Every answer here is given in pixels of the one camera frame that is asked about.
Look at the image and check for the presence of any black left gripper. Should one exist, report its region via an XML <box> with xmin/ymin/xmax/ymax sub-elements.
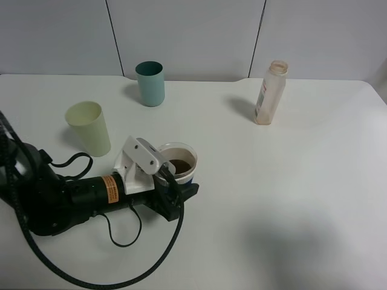
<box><xmin>120</xmin><ymin>178</ymin><xmax>199</xmax><ymax>222</ymax></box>

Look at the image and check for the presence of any blue sleeved clear cup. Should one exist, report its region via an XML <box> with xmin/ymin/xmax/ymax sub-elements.
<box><xmin>157</xmin><ymin>143</ymin><xmax>198</xmax><ymax>189</ymax></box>

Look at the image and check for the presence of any clear plastic drink bottle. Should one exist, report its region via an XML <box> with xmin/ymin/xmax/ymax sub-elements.
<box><xmin>254</xmin><ymin>60</ymin><xmax>288</xmax><ymax>125</ymax></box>

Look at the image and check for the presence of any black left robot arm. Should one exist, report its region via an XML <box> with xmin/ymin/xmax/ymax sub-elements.
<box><xmin>1</xmin><ymin>137</ymin><xmax>199</xmax><ymax>236</ymax></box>

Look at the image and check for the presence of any teal plastic cup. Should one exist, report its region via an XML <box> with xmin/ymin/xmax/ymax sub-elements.
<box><xmin>135</xmin><ymin>61</ymin><xmax>165</xmax><ymax>107</ymax></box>

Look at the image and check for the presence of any pale yellow plastic cup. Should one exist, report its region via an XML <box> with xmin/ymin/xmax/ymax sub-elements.
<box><xmin>65</xmin><ymin>101</ymin><xmax>111</xmax><ymax>157</ymax></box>

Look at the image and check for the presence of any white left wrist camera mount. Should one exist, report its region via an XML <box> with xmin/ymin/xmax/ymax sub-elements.
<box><xmin>113</xmin><ymin>136</ymin><xmax>167</xmax><ymax>195</ymax></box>

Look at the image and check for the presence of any black left camera cable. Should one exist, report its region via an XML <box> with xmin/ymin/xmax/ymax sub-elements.
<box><xmin>0</xmin><ymin>110</ymin><xmax>186</xmax><ymax>289</ymax></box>

